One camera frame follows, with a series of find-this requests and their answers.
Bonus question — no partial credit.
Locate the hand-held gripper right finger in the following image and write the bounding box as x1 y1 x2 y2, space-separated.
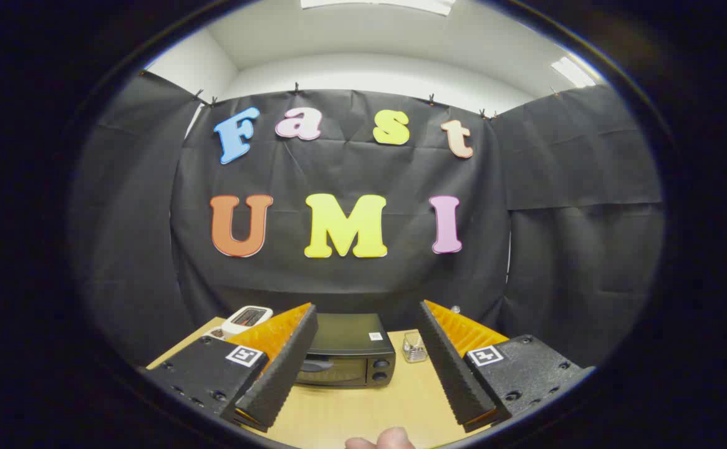
416 300 595 433

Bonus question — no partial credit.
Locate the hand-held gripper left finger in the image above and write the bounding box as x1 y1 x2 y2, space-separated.
145 303 319 433

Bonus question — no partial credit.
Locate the black toaster oven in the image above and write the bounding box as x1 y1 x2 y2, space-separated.
295 313 397 389

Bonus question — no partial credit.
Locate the white pop-up toaster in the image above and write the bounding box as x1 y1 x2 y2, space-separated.
221 306 274 340

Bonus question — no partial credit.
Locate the clear ribbed glass cup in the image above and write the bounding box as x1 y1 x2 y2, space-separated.
402 332 428 364

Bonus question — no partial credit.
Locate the black backdrop cloth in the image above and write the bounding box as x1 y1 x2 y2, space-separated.
67 70 667 369

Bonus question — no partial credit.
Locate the wide ceiling light panel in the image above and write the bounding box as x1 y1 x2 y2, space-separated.
300 0 456 16

